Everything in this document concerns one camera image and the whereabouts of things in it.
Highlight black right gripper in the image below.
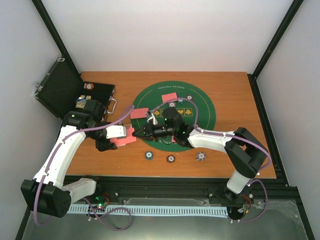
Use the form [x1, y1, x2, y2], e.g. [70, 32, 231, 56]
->
[132, 120, 176, 142]

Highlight light blue cable duct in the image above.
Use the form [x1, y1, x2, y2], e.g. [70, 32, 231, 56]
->
[67, 204, 228, 218]

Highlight brown 100 chip stack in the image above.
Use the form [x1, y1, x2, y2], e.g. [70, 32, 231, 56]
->
[166, 155, 176, 163]

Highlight white blue 10 chip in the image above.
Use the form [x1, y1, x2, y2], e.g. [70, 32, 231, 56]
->
[168, 102, 176, 108]

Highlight purple white chip stack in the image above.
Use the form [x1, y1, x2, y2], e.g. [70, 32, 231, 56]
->
[195, 152, 206, 162]

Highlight brown chips in case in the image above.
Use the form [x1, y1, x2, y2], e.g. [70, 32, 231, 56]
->
[83, 82, 94, 90]

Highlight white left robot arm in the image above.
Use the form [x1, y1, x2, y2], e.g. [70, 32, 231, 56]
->
[20, 100, 134, 218]

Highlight red playing card deck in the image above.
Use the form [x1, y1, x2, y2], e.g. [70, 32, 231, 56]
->
[110, 137, 128, 147]

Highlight red card seat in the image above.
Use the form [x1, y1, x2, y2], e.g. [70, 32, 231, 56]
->
[130, 107, 149, 119]
[161, 92, 177, 103]

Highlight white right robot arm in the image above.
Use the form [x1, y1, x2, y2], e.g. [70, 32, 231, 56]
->
[132, 107, 268, 195]

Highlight black aluminium frame rail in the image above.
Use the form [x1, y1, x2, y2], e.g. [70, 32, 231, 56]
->
[90, 176, 302, 206]

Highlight blue chips in case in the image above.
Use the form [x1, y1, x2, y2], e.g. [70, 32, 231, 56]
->
[75, 95, 92, 109]

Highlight silver case handle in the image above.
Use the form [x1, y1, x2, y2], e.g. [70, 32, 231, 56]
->
[107, 97, 118, 114]

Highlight blue 50 chip stack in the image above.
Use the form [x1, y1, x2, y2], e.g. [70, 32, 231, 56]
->
[144, 151, 154, 161]

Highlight face up community card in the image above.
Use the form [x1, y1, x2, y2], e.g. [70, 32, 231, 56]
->
[125, 127, 137, 145]

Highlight black poker chip case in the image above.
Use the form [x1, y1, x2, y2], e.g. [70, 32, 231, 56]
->
[33, 55, 116, 119]

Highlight yellow playing card box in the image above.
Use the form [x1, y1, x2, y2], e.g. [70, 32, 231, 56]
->
[124, 124, 132, 130]

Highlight round green poker mat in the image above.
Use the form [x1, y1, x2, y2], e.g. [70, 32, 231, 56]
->
[131, 80, 216, 152]

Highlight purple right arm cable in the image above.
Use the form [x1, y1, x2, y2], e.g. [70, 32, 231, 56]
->
[148, 99, 273, 224]

